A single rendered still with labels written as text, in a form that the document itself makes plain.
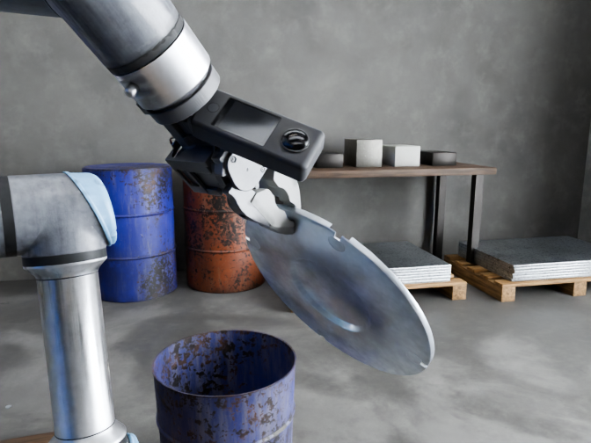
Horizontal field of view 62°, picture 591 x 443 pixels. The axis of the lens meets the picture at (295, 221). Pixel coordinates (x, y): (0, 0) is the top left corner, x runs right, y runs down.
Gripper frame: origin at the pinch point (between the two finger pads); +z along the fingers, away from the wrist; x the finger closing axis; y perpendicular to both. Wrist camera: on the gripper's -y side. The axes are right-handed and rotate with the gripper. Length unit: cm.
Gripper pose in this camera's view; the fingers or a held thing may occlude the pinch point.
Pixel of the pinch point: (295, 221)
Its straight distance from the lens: 56.3
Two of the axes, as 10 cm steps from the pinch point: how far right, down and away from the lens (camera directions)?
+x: -4.5, 8.0, -4.1
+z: 4.4, 5.9, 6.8
